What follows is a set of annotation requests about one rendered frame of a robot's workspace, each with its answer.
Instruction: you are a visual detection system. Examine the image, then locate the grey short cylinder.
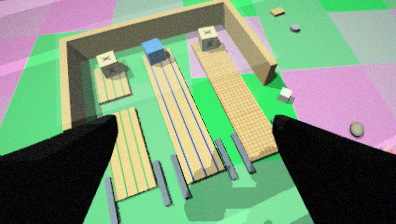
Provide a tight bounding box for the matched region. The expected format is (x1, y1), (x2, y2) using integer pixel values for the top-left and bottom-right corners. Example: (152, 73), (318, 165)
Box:
(289, 24), (300, 33)

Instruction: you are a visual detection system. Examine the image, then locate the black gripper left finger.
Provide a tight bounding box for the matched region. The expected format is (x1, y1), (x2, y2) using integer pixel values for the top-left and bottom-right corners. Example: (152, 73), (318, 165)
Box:
(0, 115), (119, 224)

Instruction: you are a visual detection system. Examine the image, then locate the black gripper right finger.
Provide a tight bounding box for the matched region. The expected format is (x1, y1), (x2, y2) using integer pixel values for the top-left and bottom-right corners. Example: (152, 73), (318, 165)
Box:
(271, 115), (396, 224)

